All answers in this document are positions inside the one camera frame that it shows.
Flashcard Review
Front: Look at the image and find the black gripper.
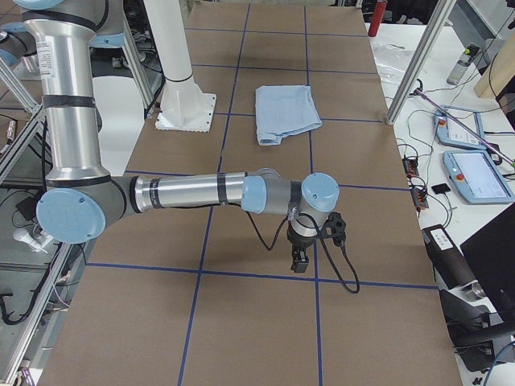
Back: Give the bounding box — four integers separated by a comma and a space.
286, 211, 346, 273

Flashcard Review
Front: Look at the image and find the light blue button shirt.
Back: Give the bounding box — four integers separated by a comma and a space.
255, 85, 322, 146

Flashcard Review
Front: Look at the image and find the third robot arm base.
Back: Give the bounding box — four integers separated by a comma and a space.
1, 22, 40, 80

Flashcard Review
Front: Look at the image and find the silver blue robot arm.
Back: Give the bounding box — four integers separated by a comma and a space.
19, 1, 346, 273

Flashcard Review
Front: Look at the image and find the orange circuit board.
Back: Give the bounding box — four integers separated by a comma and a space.
402, 157, 419, 177

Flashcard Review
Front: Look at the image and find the black box white label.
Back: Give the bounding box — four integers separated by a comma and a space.
422, 224, 476, 292

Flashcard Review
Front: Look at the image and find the black monitor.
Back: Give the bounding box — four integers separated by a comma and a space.
460, 205, 515, 321

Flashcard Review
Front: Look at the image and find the near teach pendant tablet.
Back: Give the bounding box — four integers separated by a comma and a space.
442, 150, 514, 204

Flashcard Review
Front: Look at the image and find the teach pendant tablet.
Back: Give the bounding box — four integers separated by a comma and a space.
435, 105, 486, 150
442, 150, 514, 204

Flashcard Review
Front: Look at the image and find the far teach pendant tablet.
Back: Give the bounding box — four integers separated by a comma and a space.
435, 105, 486, 150

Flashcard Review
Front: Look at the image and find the metal reacher grabber stick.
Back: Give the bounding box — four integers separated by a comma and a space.
413, 88, 514, 168

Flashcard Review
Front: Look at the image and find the clear plastic bag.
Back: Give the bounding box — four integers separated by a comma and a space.
372, 43, 414, 85

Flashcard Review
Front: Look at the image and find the white plastic chair seat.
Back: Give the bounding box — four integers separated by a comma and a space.
93, 76, 145, 177

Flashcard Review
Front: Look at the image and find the clear water bottle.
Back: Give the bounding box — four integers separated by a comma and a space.
446, 43, 480, 85

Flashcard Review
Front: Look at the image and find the red cylindrical bottle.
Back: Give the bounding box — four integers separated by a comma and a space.
368, 0, 388, 37

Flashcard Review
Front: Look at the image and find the white power strip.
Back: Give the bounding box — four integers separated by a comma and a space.
13, 225, 54, 254

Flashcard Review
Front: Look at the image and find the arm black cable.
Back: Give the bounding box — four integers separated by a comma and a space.
245, 211, 361, 295

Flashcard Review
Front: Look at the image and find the white central pedestal column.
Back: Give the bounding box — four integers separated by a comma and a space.
144, 0, 216, 133

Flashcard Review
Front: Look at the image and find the aluminium frame post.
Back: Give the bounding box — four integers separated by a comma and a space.
385, 0, 456, 125

